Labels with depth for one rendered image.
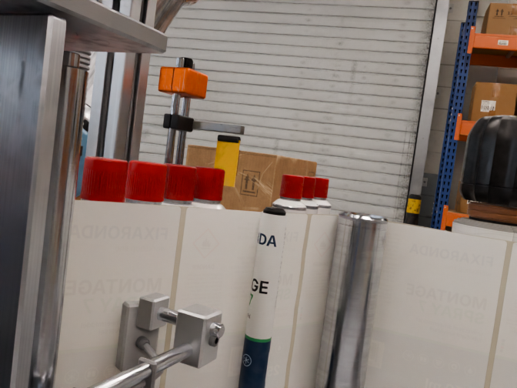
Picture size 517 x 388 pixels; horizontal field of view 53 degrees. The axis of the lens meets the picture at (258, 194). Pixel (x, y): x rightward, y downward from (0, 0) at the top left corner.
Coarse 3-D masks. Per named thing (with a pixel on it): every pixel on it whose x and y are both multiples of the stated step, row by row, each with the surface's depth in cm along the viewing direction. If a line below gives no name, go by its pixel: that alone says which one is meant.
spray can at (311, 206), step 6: (306, 180) 81; (312, 180) 81; (306, 186) 81; (312, 186) 81; (306, 192) 81; (312, 192) 82; (306, 198) 81; (312, 198) 82; (306, 204) 80; (312, 204) 81; (306, 210) 80; (312, 210) 81
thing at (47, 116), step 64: (0, 64) 17; (64, 64) 20; (0, 128) 17; (64, 128) 20; (0, 192) 17; (64, 192) 20; (0, 256) 17; (64, 256) 21; (0, 320) 17; (0, 384) 17
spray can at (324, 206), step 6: (318, 180) 87; (324, 180) 87; (318, 186) 87; (324, 186) 87; (318, 192) 87; (324, 192) 87; (318, 198) 87; (324, 198) 88; (318, 204) 86; (324, 204) 87; (318, 210) 86; (324, 210) 87; (330, 210) 88
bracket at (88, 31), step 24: (0, 0) 16; (24, 0) 16; (48, 0) 16; (72, 0) 17; (72, 24) 18; (96, 24) 18; (120, 24) 19; (144, 24) 20; (72, 48) 23; (96, 48) 22; (120, 48) 21; (144, 48) 21
